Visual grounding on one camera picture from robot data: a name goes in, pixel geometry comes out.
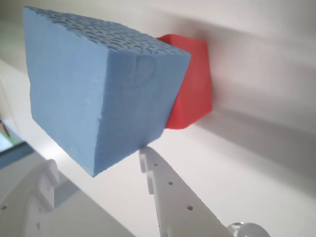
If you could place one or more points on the blue foam cube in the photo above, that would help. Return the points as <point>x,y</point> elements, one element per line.
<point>86,93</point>

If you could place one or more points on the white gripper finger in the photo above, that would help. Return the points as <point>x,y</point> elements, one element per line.
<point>22,205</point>
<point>180,205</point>

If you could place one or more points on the red foam cube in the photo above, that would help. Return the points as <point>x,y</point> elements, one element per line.
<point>195,84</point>

